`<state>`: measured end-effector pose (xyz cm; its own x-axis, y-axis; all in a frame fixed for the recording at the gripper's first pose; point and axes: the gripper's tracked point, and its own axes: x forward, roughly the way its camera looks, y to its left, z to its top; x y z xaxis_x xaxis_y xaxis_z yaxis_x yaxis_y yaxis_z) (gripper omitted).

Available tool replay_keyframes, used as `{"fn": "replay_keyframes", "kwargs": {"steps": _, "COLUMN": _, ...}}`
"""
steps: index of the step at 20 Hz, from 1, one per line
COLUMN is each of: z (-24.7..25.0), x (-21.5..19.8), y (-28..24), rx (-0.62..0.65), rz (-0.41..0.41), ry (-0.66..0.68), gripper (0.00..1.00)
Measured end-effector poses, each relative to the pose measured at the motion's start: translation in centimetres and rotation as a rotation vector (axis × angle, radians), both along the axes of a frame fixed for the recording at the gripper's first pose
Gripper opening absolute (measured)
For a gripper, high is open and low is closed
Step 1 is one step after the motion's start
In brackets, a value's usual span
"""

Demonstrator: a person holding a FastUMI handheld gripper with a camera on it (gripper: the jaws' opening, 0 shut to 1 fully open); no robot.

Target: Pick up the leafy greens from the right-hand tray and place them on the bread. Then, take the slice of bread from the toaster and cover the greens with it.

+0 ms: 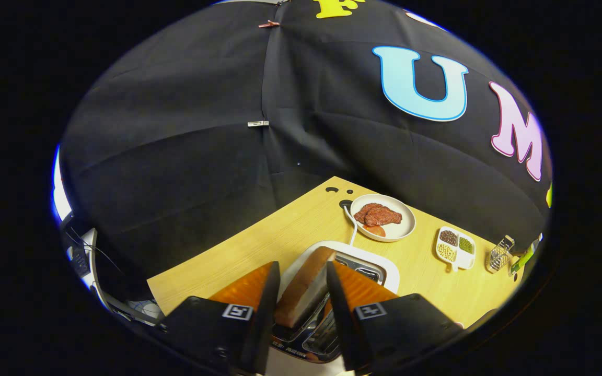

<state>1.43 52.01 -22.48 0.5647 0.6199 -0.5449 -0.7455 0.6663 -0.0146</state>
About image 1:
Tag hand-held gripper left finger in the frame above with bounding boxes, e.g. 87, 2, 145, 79
159, 260, 282, 375

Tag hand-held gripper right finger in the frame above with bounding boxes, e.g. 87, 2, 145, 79
326, 260, 464, 373

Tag toasted bread slice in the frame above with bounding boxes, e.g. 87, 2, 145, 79
274, 246, 336, 328

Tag white toaster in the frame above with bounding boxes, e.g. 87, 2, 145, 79
270, 241, 401, 366

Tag white divided bean dish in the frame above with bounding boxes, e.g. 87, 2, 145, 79
435, 226, 476, 272

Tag round plate with meat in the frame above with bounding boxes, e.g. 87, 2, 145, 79
350, 194, 416, 242

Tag brown meat slices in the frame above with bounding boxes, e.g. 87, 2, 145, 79
354, 203, 403, 228

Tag green label drink bottle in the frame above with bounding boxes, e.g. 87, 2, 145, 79
508, 240, 539, 276

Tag black backdrop cloth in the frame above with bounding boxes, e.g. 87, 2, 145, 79
60, 0, 553, 309

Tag white toaster cable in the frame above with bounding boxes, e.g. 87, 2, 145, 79
342, 201, 359, 246

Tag metal wire holder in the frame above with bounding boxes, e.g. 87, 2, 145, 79
485, 235, 515, 274

